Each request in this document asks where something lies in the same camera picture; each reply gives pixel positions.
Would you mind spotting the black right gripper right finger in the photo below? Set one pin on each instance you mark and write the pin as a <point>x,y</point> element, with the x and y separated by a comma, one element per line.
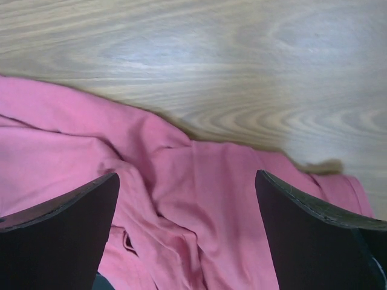
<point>317,245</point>

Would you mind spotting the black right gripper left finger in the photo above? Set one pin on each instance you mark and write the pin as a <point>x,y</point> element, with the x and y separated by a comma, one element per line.
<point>59,244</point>

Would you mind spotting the dusty red t-shirt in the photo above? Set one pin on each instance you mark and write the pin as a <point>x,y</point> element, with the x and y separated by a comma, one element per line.
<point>187,216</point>

